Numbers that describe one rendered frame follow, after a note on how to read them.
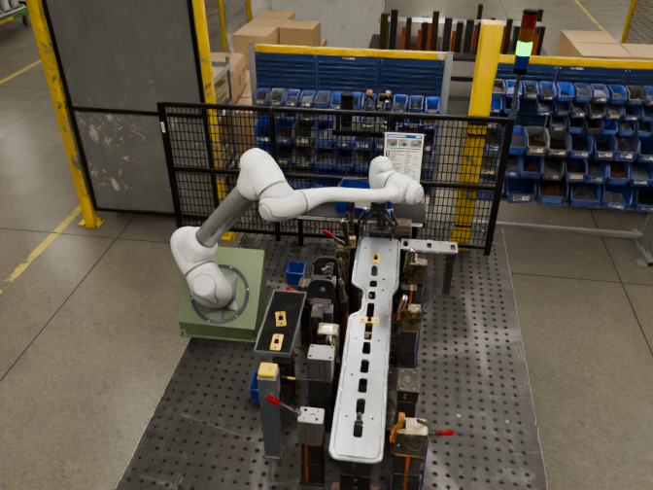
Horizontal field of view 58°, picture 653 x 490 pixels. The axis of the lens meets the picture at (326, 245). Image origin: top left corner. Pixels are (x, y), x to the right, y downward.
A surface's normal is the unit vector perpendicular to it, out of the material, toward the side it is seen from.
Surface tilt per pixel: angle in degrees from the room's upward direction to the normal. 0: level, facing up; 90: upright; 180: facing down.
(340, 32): 90
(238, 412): 0
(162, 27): 90
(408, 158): 90
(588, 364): 0
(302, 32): 90
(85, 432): 0
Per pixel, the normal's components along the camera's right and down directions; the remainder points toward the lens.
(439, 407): 0.00, -0.83
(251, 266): -0.10, -0.21
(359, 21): -0.15, 0.55
